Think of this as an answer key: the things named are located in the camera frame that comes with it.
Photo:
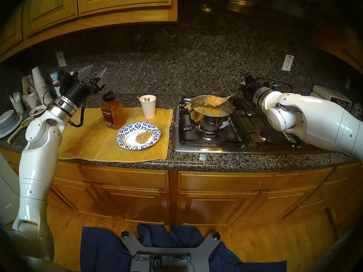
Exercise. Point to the dark blue blanket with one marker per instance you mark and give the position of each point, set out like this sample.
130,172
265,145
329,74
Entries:
99,251

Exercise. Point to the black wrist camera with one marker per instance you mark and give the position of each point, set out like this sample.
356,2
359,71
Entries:
63,81
271,84

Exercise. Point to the white paper cup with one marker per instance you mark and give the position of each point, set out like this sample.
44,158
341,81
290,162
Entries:
148,108
18,107
31,101

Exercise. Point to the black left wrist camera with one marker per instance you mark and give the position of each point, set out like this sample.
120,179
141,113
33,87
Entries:
63,81

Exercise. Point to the bundle of stirrers and utensils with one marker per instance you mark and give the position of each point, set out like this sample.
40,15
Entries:
28,83

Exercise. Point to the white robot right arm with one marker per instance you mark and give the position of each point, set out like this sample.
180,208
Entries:
320,121

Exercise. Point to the small cooked oatmeal portion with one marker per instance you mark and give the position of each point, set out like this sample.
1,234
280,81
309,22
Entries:
143,136
214,101

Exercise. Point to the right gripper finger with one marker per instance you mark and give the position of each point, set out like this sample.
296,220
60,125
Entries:
243,86
248,77

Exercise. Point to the stainless steel pot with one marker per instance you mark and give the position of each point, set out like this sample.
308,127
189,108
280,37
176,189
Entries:
208,124

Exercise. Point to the black knob screw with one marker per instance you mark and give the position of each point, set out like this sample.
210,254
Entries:
216,236
124,234

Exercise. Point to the amber cinnamon bottle black cap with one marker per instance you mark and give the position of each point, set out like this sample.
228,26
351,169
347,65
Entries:
113,112

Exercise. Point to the small white plate red scrap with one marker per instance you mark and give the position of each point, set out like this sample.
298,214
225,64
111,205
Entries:
37,111

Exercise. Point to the wooden spoon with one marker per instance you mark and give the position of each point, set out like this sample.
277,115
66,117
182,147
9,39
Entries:
21,127

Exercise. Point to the stack of white paper cups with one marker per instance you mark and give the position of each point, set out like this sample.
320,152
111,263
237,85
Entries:
39,81

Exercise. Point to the blue patterned paper bowl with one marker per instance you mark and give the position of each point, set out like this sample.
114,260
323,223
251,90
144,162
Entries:
123,132

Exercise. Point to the white countertop appliance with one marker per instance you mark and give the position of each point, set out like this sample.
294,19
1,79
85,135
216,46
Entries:
329,93

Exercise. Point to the wooden base cabinets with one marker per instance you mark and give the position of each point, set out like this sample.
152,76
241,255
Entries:
215,206

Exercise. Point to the large cooked oatmeal batch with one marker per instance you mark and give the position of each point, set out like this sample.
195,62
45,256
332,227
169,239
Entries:
211,112

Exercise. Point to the white wall outlet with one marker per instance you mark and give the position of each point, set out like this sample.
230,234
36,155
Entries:
348,83
61,59
287,62

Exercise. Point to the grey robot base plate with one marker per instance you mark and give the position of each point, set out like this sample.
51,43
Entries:
198,253

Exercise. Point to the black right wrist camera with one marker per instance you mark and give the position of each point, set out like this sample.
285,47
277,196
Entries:
271,84

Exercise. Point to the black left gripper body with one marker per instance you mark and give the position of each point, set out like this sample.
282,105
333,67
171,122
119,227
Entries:
76,89

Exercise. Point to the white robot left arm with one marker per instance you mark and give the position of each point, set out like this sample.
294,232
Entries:
39,166

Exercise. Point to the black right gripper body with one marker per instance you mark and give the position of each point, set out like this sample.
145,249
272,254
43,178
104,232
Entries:
250,88

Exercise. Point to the yellow cloth mat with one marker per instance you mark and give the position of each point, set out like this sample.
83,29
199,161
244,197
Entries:
90,144

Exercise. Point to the white plastic fork bunch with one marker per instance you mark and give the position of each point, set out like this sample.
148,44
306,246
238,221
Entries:
15,96

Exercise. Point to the blue white carton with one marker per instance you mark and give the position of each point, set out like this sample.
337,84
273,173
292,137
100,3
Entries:
54,76

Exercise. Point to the metal serving spoon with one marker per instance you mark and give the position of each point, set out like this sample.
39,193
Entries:
232,95

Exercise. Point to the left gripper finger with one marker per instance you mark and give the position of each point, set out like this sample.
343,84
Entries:
85,71
100,78

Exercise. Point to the wide wooden wall cabinets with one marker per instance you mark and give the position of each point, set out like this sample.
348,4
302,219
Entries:
51,8

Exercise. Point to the steel gas cooktop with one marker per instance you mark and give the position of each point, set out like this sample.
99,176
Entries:
249,141

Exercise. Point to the grey bowl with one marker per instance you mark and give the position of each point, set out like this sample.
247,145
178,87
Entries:
7,118

